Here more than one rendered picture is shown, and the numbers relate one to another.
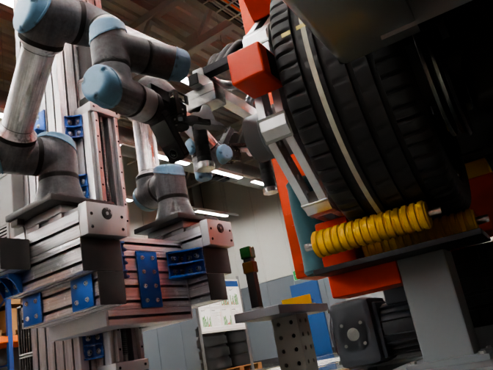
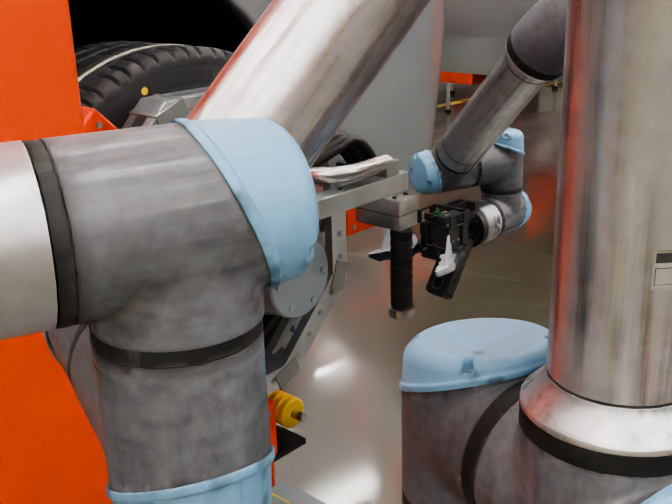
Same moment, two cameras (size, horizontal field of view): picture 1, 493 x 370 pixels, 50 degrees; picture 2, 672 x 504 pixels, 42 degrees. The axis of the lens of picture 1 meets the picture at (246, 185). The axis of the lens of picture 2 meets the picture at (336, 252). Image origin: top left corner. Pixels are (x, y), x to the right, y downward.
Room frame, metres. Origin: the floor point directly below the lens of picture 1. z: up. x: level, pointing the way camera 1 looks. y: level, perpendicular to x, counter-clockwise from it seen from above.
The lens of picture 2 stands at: (2.51, 0.34, 1.32)
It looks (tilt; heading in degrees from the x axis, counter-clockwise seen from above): 19 degrees down; 195
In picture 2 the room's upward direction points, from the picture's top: 2 degrees counter-clockwise
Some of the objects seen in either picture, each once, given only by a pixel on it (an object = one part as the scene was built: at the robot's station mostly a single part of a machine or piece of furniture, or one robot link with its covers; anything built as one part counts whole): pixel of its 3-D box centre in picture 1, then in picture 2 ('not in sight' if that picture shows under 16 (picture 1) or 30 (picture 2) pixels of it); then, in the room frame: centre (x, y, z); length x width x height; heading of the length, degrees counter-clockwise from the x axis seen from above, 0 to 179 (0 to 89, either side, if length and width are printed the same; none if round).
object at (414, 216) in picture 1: (369, 230); (248, 393); (1.09, -0.23, 0.51); 0.29 x 0.06 x 0.06; 63
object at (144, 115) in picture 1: (139, 103); (478, 223); (1.01, 0.19, 0.85); 0.08 x 0.05 x 0.08; 63
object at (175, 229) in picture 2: (198, 147); (172, 221); (2.18, 0.18, 1.21); 0.11 x 0.08 x 0.09; 132
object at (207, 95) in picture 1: (205, 98); (386, 207); (1.19, 0.06, 0.93); 0.09 x 0.05 x 0.05; 63
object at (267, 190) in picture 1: (265, 168); not in sight; (1.50, -0.07, 0.83); 0.04 x 0.04 x 0.16
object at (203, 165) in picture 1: (201, 139); (401, 270); (1.20, 0.09, 0.83); 0.04 x 0.04 x 0.16
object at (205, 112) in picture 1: (207, 116); (392, 240); (1.14, 0.06, 0.85); 0.09 x 0.03 x 0.06; 121
